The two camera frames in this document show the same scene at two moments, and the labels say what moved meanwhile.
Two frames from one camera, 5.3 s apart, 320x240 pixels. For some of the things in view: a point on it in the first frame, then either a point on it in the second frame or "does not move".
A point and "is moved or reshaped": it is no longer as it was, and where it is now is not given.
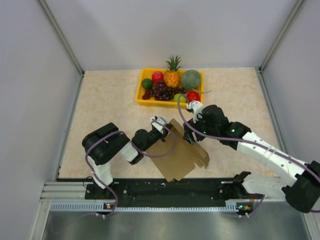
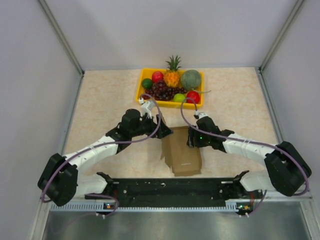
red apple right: [192, 96] does not move
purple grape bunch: [160, 92] does not move
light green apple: [182, 98] does not move
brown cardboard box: [175, 157] is moved or reshaped
